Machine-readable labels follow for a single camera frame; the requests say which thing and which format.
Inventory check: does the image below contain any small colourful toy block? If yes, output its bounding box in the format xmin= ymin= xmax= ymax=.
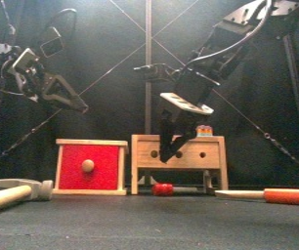
xmin=196 ymin=124 xmax=214 ymax=138

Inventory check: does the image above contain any wooden bench with holes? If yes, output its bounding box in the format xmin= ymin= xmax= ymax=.
xmin=131 ymin=134 xmax=230 ymax=195

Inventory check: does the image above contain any red toy peg grey shaft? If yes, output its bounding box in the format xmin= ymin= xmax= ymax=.
xmin=151 ymin=183 xmax=200 ymax=197

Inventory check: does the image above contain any red wooden drawer box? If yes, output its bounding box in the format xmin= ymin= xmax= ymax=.
xmin=52 ymin=138 xmax=131 ymax=196

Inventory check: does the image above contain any wooden toy hammer grey head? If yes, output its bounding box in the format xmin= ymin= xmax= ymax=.
xmin=0 ymin=178 xmax=55 ymax=217

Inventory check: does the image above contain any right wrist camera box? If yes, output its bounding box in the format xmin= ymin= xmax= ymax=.
xmin=134 ymin=62 xmax=182 ymax=83

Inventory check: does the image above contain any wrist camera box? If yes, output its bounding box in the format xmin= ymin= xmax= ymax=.
xmin=134 ymin=62 xmax=182 ymax=83
xmin=39 ymin=26 xmax=67 ymax=59

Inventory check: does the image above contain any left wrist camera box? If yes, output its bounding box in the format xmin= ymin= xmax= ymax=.
xmin=39 ymin=26 xmax=67 ymax=59

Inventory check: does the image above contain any thin diagonal brace wire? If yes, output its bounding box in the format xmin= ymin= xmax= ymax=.
xmin=110 ymin=0 xmax=299 ymax=179
xmin=0 ymin=0 xmax=202 ymax=173

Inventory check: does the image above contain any grey vertical frame pole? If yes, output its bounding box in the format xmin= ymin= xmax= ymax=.
xmin=144 ymin=0 xmax=154 ymax=188

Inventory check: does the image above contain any grey cable on right arm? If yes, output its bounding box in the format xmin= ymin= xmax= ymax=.
xmin=186 ymin=0 xmax=275 ymax=67

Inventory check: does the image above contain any dark side frame pole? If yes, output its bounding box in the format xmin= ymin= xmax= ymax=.
xmin=282 ymin=34 xmax=299 ymax=157

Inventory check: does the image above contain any orange handled wooden toy screwdriver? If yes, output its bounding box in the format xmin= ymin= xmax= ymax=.
xmin=214 ymin=187 xmax=299 ymax=207

